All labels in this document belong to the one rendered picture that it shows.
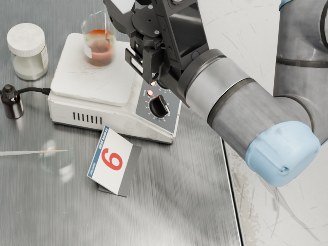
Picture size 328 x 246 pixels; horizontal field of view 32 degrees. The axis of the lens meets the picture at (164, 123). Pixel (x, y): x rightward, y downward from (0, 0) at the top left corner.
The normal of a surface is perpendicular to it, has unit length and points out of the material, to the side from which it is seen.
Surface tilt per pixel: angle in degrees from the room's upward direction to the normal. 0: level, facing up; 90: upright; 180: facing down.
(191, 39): 59
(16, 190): 0
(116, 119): 90
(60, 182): 0
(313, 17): 64
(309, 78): 45
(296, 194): 0
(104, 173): 40
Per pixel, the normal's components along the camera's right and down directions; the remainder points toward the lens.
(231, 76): 0.14, -0.59
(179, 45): 0.56, 0.31
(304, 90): -0.28, 0.18
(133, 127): -0.16, 0.82
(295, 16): -0.79, 0.03
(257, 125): -0.33, -0.22
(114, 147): 0.69, -0.26
